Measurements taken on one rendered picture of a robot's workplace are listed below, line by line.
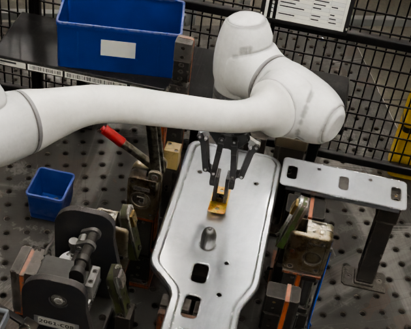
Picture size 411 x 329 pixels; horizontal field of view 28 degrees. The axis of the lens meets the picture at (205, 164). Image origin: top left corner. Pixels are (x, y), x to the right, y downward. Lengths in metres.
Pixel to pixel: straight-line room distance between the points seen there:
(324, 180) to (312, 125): 0.51
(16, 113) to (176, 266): 0.57
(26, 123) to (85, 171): 1.07
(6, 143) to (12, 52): 0.96
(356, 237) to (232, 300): 0.69
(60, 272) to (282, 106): 0.47
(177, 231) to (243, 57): 0.43
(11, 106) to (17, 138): 0.05
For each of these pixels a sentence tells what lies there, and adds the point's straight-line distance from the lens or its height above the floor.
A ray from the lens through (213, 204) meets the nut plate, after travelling 1.75.
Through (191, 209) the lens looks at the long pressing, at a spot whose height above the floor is 1.00.
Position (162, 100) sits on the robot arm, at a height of 1.43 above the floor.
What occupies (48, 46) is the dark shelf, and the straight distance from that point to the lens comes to 2.16.
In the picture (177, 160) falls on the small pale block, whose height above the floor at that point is 1.04.
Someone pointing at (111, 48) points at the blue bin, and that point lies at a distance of 2.03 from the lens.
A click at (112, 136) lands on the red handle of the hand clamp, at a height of 1.13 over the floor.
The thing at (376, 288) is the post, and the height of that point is 0.70.
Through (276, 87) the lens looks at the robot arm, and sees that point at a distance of 1.39.
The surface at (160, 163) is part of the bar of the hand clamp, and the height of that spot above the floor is 1.09.
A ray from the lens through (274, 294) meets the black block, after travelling 1.64.
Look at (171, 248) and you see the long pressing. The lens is 1.67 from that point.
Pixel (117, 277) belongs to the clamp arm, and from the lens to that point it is 1.49.
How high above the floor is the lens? 2.23
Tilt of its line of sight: 41 degrees down
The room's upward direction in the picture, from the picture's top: 8 degrees clockwise
